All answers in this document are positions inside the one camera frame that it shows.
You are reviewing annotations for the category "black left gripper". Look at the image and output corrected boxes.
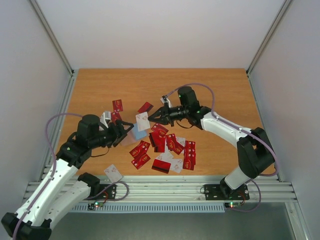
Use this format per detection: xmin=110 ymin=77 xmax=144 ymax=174
xmin=89 ymin=119 xmax=134 ymax=149

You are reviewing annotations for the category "pink leather card holder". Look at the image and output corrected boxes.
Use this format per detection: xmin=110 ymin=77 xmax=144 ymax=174
xmin=120 ymin=123 xmax=147 ymax=146

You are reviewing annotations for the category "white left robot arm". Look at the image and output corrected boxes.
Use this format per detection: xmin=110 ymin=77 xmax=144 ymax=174
xmin=1 ymin=114 xmax=134 ymax=240

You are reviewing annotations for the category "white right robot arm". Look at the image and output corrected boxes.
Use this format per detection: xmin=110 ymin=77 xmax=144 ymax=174
xmin=148 ymin=84 xmax=277 ymax=199

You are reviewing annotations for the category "red VIP card top pile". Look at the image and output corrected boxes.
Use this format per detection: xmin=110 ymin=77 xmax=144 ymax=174
xmin=151 ymin=123 xmax=169 ymax=137

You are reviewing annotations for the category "red card below far left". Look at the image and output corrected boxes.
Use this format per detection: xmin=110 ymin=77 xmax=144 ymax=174
xmin=110 ymin=111 xmax=122 ymax=123

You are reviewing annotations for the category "dark red card top centre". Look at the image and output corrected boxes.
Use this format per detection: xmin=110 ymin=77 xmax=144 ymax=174
xmin=138 ymin=101 xmax=154 ymax=113

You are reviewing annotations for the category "red VIP card left pile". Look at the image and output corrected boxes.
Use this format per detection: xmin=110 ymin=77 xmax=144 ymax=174
xmin=129 ymin=140 xmax=151 ymax=158

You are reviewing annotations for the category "dark red magstripe card centre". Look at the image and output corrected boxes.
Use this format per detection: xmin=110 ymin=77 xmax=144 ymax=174
xmin=149 ymin=132 xmax=166 ymax=153

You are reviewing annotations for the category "red VIP card centre right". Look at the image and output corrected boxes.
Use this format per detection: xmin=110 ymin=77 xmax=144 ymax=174
xmin=165 ymin=133 xmax=184 ymax=155

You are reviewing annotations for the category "red VIP card under pile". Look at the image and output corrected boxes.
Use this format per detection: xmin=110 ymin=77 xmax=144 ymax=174
xmin=131 ymin=153 xmax=151 ymax=170

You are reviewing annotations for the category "white card centre pile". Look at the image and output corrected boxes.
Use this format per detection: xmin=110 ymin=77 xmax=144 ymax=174
xmin=156 ymin=151 xmax=174 ymax=161

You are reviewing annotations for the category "red card stack right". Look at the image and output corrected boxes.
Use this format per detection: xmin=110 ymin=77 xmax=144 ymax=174
xmin=182 ymin=140 xmax=196 ymax=171

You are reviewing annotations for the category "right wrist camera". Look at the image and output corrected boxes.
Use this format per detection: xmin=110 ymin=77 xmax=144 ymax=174
xmin=160 ymin=95 xmax=172 ymax=108

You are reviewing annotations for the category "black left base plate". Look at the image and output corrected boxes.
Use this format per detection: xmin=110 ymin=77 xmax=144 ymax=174
xmin=85 ymin=184 xmax=117 ymax=201

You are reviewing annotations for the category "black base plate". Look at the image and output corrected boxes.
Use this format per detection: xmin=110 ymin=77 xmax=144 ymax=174
xmin=85 ymin=184 xmax=117 ymax=201
xmin=203 ymin=184 xmax=250 ymax=201

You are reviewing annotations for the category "grey slotted cable duct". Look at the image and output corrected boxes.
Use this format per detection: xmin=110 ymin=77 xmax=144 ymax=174
xmin=70 ymin=202 xmax=225 ymax=214

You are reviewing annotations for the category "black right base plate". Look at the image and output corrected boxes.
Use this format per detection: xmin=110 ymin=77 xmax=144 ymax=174
xmin=203 ymin=184 xmax=250 ymax=201

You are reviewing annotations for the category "aluminium front rail frame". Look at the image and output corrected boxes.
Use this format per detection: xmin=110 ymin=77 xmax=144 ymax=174
xmin=23 ymin=174 xmax=298 ymax=203

